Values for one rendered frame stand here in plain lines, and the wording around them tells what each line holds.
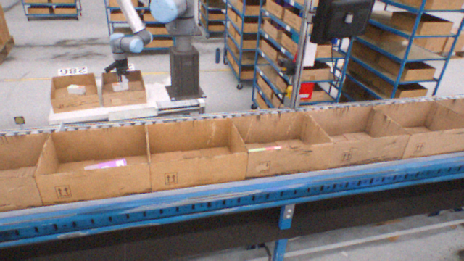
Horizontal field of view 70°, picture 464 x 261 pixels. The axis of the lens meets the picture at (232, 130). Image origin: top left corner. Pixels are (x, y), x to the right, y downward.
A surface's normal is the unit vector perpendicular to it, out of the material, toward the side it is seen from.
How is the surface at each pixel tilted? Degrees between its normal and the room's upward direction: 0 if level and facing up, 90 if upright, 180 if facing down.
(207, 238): 0
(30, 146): 90
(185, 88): 90
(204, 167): 90
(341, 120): 89
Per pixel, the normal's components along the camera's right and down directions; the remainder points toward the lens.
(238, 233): 0.05, -0.85
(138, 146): 0.24, 0.51
